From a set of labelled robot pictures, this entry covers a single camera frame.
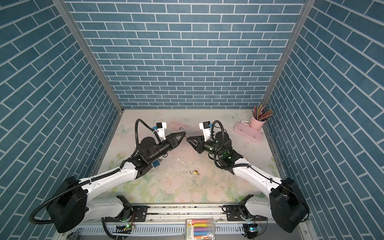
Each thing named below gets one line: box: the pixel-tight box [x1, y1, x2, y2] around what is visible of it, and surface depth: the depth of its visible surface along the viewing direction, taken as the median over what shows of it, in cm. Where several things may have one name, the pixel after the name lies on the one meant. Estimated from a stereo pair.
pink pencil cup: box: [249, 117, 266, 131], surface depth 107 cm
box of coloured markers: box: [185, 218, 216, 240], surface depth 70 cm
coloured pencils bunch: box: [251, 104, 274, 122], surface depth 104 cm
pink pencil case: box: [233, 121, 264, 144], surface depth 107 cm
